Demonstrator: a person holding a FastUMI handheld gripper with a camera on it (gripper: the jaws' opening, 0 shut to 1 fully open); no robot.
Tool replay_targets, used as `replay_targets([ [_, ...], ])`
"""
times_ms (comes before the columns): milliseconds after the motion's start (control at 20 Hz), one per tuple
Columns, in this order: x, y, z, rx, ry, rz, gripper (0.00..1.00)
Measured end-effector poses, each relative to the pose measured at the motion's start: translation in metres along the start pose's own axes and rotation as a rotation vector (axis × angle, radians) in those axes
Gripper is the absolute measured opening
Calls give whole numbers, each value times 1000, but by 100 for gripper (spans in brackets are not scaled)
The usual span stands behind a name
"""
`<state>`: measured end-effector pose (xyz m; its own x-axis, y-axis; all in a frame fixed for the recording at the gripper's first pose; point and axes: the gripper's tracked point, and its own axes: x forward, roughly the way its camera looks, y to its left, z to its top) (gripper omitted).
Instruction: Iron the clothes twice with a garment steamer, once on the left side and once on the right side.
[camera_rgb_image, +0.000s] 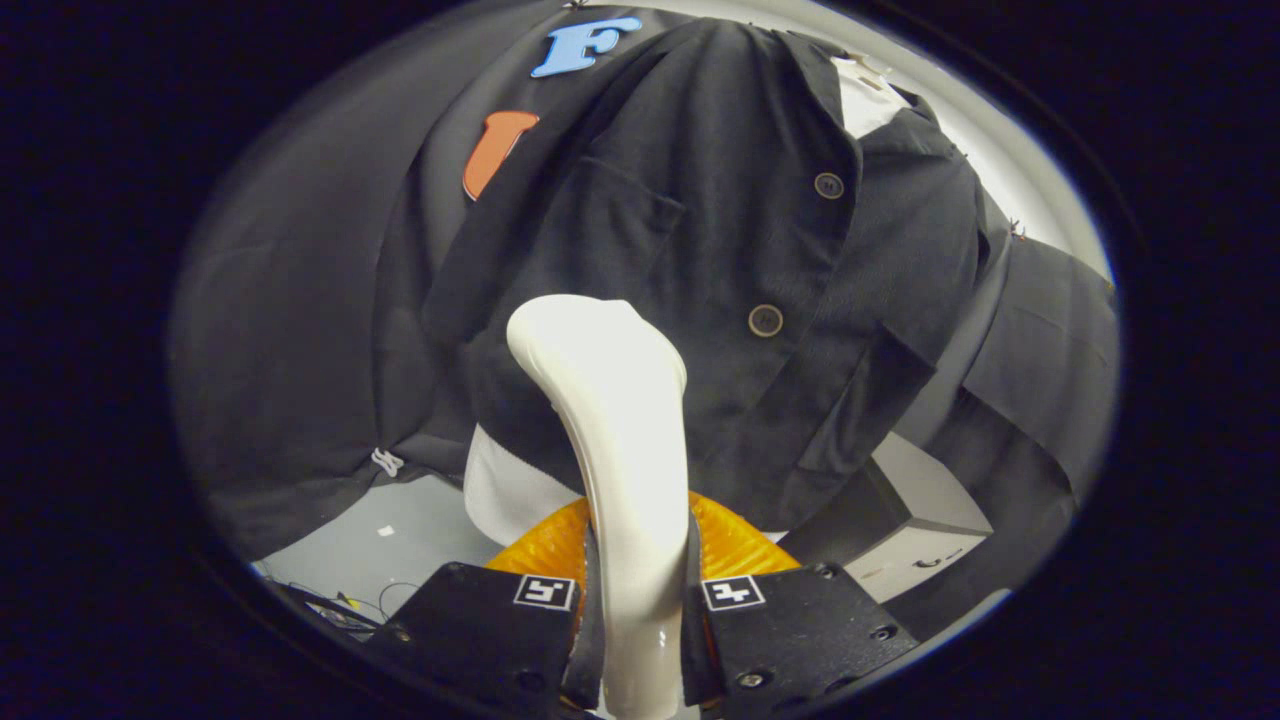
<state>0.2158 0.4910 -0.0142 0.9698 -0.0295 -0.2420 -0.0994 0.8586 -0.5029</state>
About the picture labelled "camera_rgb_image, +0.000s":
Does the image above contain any white garment steamer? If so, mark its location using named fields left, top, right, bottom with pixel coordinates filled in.
left=505, top=293, right=691, bottom=719

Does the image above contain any black suit jacket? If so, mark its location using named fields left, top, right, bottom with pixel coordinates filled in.
left=420, top=17, right=988, bottom=533

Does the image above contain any grey cabinet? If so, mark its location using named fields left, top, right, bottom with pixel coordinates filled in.
left=778, top=430, right=994, bottom=604

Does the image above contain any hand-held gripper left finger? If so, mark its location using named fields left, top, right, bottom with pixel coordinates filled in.
left=365, top=497, right=608, bottom=717

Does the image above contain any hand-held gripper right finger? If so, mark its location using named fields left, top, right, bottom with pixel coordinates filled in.
left=684, top=490, right=922, bottom=717

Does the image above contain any white shirt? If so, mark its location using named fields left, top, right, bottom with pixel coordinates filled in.
left=462, top=54, right=917, bottom=547

